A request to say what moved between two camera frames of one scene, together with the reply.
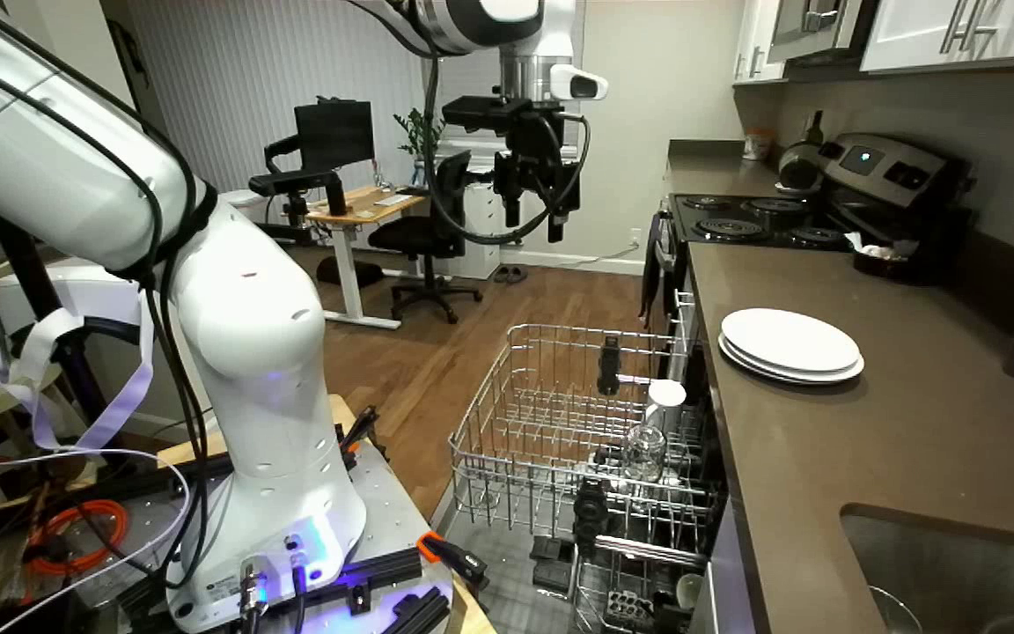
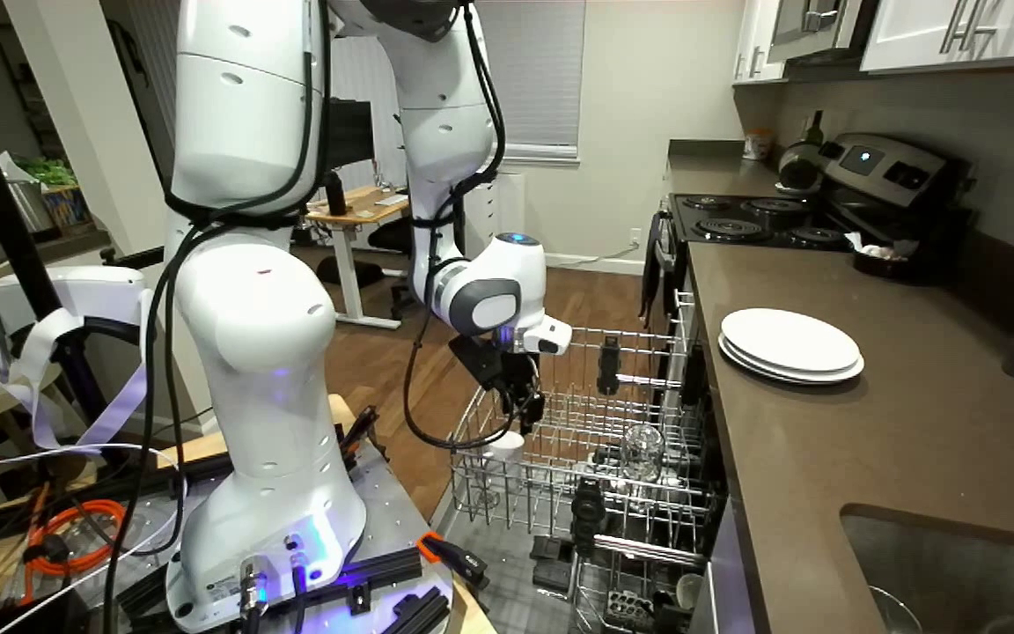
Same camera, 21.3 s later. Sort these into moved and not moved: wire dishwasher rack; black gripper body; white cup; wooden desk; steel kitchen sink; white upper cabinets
Moved: black gripper body; white cup
Not moved: steel kitchen sink; wire dishwasher rack; white upper cabinets; wooden desk
